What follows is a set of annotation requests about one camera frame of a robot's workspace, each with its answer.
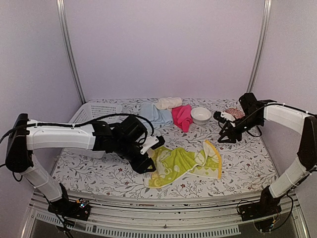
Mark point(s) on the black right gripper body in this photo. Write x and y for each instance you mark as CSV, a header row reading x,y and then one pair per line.
x,y
238,136

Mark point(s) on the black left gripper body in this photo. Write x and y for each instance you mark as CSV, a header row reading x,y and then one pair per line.
x,y
125,149

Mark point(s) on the green crocodile pattern towel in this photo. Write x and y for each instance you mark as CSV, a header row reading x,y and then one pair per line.
x,y
174,164

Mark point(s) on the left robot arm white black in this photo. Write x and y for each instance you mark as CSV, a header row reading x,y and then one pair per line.
x,y
29,135

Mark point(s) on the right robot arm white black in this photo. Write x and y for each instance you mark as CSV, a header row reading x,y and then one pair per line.
x,y
297,125

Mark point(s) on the red white patterned ball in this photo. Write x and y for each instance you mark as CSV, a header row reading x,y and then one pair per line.
x,y
235,112

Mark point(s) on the white ceramic bowl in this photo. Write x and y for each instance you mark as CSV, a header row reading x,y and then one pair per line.
x,y
200,115

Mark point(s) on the light blue towel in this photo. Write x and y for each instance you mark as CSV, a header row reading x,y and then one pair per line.
x,y
155,116

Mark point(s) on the floral patterned table mat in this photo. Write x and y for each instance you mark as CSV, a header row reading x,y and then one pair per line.
x,y
246,167

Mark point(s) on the white plastic basket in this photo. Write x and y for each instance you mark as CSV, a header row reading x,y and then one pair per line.
x,y
89,111

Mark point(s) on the pink towel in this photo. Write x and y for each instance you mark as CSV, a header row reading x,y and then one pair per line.
x,y
182,117

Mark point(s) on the cream rolled towel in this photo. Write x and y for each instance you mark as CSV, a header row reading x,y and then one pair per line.
x,y
168,103

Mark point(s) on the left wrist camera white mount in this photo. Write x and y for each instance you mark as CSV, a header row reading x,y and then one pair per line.
x,y
152,142

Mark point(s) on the aluminium front rail base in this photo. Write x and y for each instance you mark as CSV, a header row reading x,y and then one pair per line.
x,y
208,217

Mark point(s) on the right aluminium frame post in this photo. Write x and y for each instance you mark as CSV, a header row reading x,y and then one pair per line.
x,y
260,45

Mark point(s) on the aluminium frame post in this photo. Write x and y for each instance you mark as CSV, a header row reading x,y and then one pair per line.
x,y
68,47
260,45

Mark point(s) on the left aluminium frame post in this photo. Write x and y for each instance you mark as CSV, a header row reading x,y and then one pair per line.
x,y
68,47

